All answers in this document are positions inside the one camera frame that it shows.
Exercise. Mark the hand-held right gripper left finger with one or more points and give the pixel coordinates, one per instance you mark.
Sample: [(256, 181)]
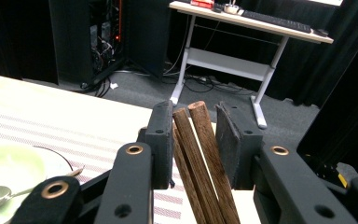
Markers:
[(161, 149)]

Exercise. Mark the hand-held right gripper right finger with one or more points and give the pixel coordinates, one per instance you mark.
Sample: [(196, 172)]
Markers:
[(239, 146)]

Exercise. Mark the green ceramic bowl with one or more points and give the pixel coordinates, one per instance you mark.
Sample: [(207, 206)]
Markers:
[(12, 168)]

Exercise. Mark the striped woven placemat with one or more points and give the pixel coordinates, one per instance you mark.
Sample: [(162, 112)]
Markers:
[(90, 146)]

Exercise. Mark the white paper scrap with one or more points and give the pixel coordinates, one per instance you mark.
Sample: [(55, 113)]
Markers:
[(113, 86)]

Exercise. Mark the white-framed desk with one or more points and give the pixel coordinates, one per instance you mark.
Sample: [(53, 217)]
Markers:
[(230, 63)]

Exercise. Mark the black stand base striped edge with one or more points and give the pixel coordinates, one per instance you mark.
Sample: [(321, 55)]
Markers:
[(326, 169)]

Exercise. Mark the black keyboard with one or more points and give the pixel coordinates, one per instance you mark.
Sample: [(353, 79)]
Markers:
[(276, 21)]

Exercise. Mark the black computer mouse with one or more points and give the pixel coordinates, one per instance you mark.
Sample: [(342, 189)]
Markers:
[(320, 32)]

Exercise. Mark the black computer tower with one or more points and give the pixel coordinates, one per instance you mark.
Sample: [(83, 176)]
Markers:
[(71, 37)]

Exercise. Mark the red box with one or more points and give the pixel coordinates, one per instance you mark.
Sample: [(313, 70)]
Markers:
[(202, 3)]

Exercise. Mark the bright monitor screen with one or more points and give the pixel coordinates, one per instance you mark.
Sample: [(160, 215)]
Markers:
[(324, 2)]

